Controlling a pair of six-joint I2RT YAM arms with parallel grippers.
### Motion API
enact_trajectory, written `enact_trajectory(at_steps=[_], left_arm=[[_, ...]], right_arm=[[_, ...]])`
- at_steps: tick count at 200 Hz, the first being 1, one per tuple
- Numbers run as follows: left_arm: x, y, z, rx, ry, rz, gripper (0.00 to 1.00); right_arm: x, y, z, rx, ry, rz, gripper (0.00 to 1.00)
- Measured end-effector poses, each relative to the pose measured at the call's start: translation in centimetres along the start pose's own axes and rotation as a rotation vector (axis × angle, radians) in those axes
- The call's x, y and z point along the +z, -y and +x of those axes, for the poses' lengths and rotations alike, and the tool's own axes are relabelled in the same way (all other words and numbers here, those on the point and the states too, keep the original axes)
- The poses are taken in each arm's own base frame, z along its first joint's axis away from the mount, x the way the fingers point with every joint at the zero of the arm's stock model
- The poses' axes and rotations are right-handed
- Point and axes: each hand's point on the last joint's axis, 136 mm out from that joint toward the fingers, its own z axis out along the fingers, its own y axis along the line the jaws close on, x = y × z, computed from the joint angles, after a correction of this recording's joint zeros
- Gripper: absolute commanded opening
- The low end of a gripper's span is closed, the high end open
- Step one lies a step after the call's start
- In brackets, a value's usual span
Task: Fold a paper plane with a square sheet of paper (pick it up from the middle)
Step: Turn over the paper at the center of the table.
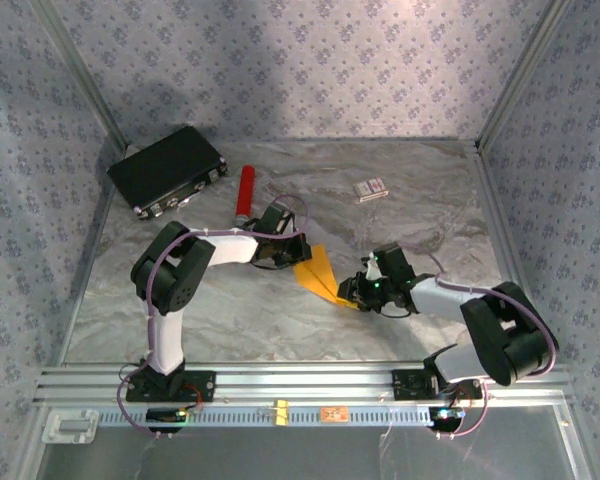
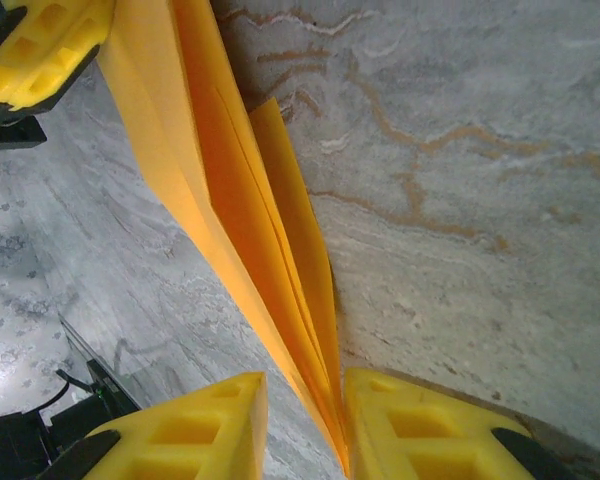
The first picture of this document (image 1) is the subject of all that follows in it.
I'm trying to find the yellow paper sheet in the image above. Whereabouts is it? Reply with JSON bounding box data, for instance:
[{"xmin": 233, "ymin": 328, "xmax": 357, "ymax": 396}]
[{"xmin": 293, "ymin": 243, "xmax": 361, "ymax": 309}]

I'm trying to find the marble pattern table mat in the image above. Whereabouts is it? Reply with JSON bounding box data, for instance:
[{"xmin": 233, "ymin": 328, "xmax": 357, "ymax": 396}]
[{"xmin": 62, "ymin": 139, "xmax": 526, "ymax": 364}]

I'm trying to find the playing card box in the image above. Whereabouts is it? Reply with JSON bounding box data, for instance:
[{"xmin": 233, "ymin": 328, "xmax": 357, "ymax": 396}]
[{"xmin": 353, "ymin": 177, "xmax": 390, "ymax": 204}]

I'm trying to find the small circuit board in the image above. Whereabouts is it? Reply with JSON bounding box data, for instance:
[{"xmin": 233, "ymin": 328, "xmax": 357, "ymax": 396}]
[
  {"xmin": 428, "ymin": 407, "xmax": 466, "ymax": 424},
  {"xmin": 146, "ymin": 407, "xmax": 189, "ymax": 426}
]

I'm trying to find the black briefcase with metal latches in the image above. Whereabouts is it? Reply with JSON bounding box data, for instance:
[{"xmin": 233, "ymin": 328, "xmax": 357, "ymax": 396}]
[{"xmin": 106, "ymin": 124, "xmax": 230, "ymax": 221}]

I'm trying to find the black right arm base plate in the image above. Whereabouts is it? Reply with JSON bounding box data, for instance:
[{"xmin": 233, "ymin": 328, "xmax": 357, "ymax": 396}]
[{"xmin": 391, "ymin": 368, "xmax": 484, "ymax": 401}]

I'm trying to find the aluminium mounting rail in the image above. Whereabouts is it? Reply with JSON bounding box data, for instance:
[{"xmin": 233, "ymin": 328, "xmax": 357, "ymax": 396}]
[{"xmin": 33, "ymin": 363, "xmax": 574, "ymax": 404}]

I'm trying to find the slotted grey cable duct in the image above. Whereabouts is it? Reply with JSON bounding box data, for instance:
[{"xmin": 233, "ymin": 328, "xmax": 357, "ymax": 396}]
[{"xmin": 97, "ymin": 403, "xmax": 434, "ymax": 427}]

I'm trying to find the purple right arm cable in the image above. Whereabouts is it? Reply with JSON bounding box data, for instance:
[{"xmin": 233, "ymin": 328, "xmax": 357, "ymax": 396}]
[{"xmin": 399, "ymin": 242, "xmax": 559, "ymax": 442}]

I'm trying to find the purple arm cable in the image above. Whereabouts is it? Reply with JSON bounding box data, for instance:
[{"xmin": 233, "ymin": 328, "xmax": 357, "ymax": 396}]
[
  {"xmin": 115, "ymin": 193, "xmax": 311, "ymax": 441},
  {"xmin": 399, "ymin": 242, "xmax": 559, "ymax": 442}
]

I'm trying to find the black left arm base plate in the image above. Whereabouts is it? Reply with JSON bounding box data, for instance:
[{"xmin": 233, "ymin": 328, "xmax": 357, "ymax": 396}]
[{"xmin": 125, "ymin": 369, "xmax": 217, "ymax": 404}]

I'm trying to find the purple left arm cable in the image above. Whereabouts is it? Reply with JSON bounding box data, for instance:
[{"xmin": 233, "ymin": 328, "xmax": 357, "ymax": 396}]
[{"xmin": 115, "ymin": 193, "xmax": 311, "ymax": 441}]

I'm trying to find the aluminium frame post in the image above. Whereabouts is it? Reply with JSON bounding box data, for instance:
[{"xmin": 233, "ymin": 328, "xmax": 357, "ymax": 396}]
[
  {"xmin": 33, "ymin": 0, "xmax": 130, "ymax": 151},
  {"xmin": 473, "ymin": 0, "xmax": 574, "ymax": 152}
]

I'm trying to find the grey metal handle bracket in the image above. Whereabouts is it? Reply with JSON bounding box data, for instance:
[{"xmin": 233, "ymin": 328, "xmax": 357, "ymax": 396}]
[{"xmin": 42, "ymin": 408, "xmax": 100, "ymax": 445}]

